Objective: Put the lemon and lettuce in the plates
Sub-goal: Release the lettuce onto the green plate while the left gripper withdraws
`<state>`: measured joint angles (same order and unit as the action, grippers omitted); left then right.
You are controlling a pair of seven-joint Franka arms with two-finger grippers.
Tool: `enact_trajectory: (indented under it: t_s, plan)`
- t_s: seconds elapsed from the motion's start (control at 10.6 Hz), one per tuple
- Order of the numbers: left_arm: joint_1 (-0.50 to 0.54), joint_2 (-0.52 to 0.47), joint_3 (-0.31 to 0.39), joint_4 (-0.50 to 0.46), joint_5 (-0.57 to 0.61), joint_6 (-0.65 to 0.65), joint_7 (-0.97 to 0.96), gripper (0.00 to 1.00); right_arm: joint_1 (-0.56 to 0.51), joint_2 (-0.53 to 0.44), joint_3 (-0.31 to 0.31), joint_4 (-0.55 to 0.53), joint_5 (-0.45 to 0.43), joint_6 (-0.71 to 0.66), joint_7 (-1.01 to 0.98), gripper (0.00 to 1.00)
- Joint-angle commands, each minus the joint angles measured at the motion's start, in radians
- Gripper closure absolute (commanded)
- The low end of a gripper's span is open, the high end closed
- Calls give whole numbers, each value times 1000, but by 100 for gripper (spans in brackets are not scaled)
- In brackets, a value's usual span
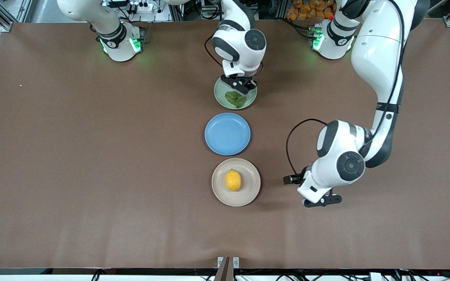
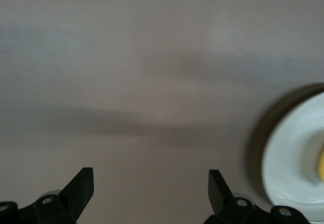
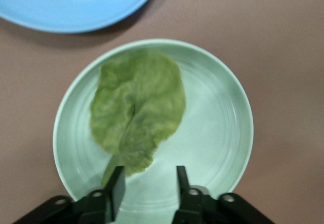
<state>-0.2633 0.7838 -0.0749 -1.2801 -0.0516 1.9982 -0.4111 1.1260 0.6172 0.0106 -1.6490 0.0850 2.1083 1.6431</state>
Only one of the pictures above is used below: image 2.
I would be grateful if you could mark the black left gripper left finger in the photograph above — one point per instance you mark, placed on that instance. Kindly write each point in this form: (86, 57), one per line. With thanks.
(78, 193)

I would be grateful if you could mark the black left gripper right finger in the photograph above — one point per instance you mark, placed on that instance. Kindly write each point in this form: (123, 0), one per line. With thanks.
(222, 196)

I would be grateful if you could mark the yellow lemon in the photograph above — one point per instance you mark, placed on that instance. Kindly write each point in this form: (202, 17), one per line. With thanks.
(321, 166)

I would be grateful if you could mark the beige plate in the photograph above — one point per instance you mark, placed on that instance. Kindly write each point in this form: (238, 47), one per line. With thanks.
(288, 163)

